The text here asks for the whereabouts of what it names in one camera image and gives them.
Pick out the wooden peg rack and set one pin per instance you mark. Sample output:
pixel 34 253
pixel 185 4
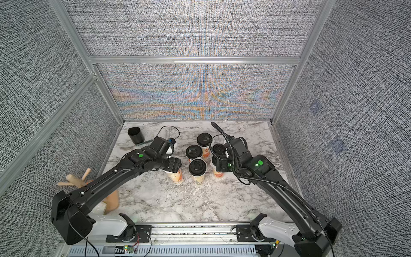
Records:
pixel 106 206

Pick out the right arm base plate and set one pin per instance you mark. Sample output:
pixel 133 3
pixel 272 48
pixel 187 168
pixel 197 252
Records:
pixel 248 233

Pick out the black lid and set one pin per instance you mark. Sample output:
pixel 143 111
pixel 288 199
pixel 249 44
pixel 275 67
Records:
pixel 214 161
pixel 219 150
pixel 193 151
pixel 197 167
pixel 204 139

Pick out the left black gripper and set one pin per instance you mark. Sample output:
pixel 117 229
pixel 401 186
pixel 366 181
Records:
pixel 173 164

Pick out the paper cup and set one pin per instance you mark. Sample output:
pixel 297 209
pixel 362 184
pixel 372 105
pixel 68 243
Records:
pixel 199 179
pixel 218 174
pixel 205 152
pixel 176 178

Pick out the black cylindrical cup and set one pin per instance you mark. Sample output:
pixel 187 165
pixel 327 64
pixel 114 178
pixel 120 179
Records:
pixel 135 135

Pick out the black lid front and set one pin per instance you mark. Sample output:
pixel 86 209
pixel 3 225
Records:
pixel 193 151
pixel 204 139

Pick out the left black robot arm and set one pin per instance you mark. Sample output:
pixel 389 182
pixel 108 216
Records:
pixel 70 211

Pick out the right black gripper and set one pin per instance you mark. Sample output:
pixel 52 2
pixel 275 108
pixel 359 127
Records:
pixel 220 164

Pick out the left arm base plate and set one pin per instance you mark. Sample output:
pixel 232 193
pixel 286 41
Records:
pixel 133 234

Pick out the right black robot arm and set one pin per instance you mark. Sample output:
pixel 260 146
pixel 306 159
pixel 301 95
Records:
pixel 311 233

